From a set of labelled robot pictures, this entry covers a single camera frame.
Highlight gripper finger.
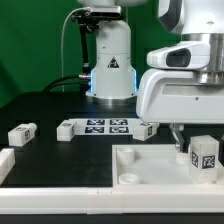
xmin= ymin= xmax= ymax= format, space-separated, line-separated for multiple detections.
xmin=169 ymin=123 xmax=184 ymax=152

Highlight black camera stand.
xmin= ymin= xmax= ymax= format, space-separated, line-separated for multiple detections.
xmin=71 ymin=7 xmax=98 ymax=79

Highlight white left fence piece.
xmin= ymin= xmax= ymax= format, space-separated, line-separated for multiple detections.
xmin=0 ymin=148 xmax=15 ymax=185

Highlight white marker base plate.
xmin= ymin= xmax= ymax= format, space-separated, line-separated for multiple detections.
xmin=74 ymin=118 xmax=141 ymax=135

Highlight white square tabletop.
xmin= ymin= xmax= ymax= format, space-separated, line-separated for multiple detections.
xmin=111 ymin=143 xmax=224 ymax=188

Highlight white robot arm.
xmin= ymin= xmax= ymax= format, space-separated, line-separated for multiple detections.
xmin=78 ymin=0 xmax=224 ymax=133

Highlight white cable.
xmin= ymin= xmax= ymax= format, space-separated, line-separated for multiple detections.
xmin=60 ymin=7 xmax=91 ymax=93

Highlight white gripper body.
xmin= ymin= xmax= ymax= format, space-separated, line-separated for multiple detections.
xmin=136 ymin=69 xmax=224 ymax=124

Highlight white front fence rail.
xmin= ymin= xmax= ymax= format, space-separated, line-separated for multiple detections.
xmin=0 ymin=185 xmax=224 ymax=214

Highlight black cables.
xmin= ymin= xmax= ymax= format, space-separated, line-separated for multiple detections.
xmin=42 ymin=75 xmax=91 ymax=93

